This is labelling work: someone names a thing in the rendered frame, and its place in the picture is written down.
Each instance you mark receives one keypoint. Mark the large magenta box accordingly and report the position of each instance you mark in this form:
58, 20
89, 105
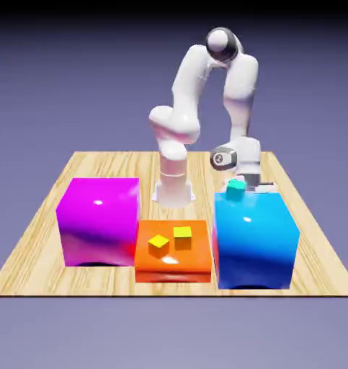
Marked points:
98, 219

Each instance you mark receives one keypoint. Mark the small yellow cube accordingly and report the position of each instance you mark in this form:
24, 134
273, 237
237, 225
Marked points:
182, 237
158, 245

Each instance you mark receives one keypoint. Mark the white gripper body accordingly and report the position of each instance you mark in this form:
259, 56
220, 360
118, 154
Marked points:
264, 187

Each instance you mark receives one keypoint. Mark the large blue box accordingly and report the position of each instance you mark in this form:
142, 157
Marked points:
254, 239

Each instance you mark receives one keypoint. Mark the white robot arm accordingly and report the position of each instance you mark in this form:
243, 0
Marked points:
185, 95

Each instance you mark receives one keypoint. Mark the small teal cube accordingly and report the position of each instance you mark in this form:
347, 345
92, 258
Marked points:
235, 190

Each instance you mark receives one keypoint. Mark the large orange box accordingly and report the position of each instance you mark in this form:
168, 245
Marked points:
173, 259

